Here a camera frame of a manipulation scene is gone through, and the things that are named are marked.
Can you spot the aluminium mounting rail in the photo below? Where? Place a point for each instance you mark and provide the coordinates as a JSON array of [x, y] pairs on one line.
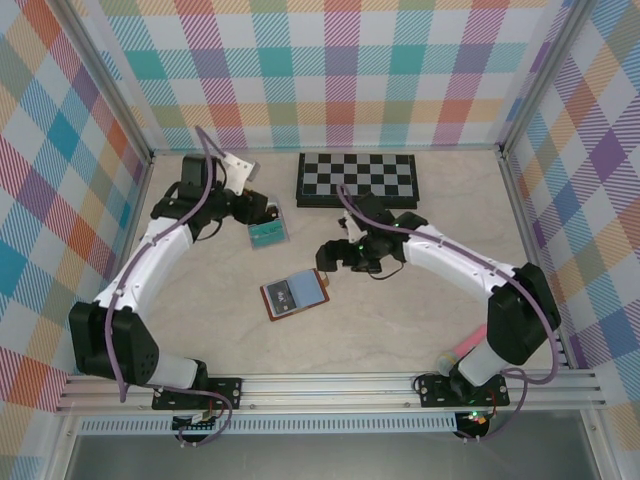
[[325, 390]]

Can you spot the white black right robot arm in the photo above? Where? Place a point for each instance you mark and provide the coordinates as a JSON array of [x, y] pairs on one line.
[[450, 260]]

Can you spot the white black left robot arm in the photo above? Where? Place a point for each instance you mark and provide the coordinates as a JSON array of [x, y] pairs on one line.
[[150, 255]]

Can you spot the aluminium side rail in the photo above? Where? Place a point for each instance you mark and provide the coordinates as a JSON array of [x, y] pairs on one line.
[[530, 250]]

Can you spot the brown leather card holder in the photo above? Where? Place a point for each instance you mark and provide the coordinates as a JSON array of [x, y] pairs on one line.
[[307, 290]]

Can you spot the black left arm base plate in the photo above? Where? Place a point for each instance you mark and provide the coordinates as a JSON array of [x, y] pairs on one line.
[[225, 392]]

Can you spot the black white-print card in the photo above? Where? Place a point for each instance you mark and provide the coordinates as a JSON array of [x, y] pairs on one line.
[[280, 298]]

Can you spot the folding black chessboard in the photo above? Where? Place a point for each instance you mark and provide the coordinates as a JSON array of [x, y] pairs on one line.
[[380, 172]]

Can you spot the aluminium frame post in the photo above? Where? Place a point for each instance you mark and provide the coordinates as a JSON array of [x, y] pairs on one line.
[[545, 75], [107, 82]]

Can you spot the small circuit board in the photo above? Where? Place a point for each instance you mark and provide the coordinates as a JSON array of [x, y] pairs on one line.
[[197, 425], [477, 419]]

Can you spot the teal card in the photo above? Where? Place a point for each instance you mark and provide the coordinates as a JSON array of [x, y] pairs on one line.
[[270, 236]]

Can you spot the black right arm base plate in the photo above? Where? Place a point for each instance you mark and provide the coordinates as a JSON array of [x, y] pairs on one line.
[[430, 390]]

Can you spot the teal box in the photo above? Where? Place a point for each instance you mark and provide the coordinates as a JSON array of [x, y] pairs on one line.
[[286, 225]]

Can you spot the pink marker pen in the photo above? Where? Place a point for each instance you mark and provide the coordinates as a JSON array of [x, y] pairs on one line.
[[472, 341]]

